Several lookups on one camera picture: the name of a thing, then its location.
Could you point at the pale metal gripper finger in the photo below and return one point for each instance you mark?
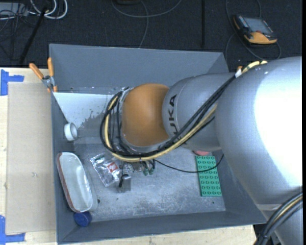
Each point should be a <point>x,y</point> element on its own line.
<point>128,184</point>
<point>120,186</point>

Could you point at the clear plastic packet red label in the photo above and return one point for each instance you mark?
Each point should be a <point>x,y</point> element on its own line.
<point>105,171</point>

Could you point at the grey metal bin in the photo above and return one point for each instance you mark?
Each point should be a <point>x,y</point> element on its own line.
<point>168,195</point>

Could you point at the white oval dish red rim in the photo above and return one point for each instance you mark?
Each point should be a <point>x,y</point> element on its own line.
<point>75,182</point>

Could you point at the blue round cap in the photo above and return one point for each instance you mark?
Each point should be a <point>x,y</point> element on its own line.
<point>82,219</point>

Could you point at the red round object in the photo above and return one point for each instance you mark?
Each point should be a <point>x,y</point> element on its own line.
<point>201,152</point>

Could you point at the white tape roll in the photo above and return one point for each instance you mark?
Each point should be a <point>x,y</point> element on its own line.
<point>69,133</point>

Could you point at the green studded flat plate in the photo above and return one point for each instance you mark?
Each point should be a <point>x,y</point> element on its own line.
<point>209,177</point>

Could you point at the pale cardboard board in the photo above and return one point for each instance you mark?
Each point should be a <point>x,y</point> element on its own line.
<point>28,149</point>

